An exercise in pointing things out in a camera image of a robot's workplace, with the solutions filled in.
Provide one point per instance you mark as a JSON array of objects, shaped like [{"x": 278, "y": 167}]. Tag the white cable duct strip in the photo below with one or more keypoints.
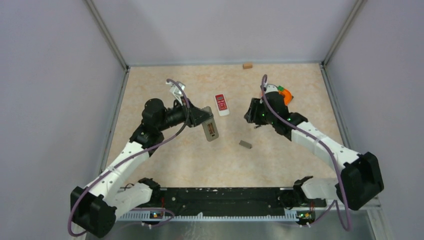
[{"x": 147, "y": 216}]

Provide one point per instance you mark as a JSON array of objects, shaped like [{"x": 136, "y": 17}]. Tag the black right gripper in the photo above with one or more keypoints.
[{"x": 252, "y": 116}]

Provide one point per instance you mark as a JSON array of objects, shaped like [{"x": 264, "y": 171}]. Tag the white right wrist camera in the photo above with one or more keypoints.
[{"x": 269, "y": 88}]

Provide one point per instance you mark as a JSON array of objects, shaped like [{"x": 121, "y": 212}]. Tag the orange ring toy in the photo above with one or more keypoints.
[{"x": 287, "y": 96}]

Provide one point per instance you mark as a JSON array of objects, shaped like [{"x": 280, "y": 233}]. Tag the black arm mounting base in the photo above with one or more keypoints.
[{"x": 230, "y": 201}]

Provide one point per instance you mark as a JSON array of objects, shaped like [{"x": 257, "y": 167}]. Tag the red white remote control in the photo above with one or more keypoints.
[{"x": 221, "y": 104}]

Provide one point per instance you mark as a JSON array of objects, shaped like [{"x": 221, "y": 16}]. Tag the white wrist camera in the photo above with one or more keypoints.
[
  {"x": 176, "y": 88},
  {"x": 269, "y": 88}
]

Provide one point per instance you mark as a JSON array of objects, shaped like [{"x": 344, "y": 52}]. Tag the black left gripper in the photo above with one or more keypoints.
[{"x": 194, "y": 115}]

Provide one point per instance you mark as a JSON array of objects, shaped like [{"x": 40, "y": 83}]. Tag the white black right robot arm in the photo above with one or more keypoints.
[{"x": 358, "y": 176}]

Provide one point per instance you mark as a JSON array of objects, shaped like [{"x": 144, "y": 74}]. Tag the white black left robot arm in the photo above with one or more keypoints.
[{"x": 96, "y": 207}]

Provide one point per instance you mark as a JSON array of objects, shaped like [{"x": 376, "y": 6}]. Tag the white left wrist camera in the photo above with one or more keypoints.
[{"x": 176, "y": 88}]

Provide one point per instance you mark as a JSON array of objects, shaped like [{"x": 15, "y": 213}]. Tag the small wooden block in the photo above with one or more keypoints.
[{"x": 247, "y": 65}]

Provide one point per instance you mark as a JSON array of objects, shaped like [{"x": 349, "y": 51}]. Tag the grey battery cover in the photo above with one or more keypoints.
[{"x": 245, "y": 144}]

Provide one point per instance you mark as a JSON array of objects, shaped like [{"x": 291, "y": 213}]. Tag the grey remote control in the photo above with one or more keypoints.
[{"x": 209, "y": 126}]

